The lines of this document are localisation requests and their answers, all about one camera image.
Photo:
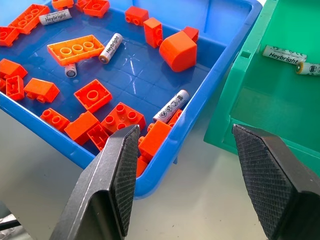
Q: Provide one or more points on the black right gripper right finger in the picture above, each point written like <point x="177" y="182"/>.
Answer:
<point x="280" y="180"/>

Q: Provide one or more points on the white Heybright AA battery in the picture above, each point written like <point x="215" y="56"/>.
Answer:
<point x="111" y="48"/>
<point x="70" y="70"/>
<point x="310" y="68"/>
<point x="171" y="106"/>
<point x="55" y="17"/>
<point x="283" y="55"/>

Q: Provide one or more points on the orange hollow brick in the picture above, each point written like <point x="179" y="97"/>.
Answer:
<point x="15" y="87"/>
<point x="98" y="136"/>

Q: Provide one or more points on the orange plastic building brick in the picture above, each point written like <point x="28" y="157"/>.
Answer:
<point x="81" y="127"/>
<point x="156" y="137"/>

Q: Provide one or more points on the orange sloped brick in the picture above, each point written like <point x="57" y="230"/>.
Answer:
<point x="41" y="88"/>
<point x="11" y="68"/>

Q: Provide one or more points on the long orange eight-stud brick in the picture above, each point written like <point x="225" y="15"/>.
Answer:
<point x="28" y="17"/>

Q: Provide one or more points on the red plastic building brick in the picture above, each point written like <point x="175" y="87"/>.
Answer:
<point x="192" y="32"/>

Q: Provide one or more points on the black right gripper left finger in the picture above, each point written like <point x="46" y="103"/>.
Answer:
<point x="100" y="190"/>

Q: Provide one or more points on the green plastic bin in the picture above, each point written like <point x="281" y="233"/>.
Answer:
<point x="270" y="100"/>

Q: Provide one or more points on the large rounded orange block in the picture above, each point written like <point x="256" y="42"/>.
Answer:
<point x="178" y="52"/>

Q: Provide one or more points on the orange two-stud brick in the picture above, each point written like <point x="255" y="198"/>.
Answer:
<point x="136" y="13"/>
<point x="55" y="119"/>
<point x="152" y="31"/>

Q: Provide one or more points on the light orange flat plate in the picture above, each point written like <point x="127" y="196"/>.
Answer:
<point x="75" y="48"/>

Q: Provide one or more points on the blue plastic tray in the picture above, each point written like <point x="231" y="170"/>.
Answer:
<point x="140" y="72"/>

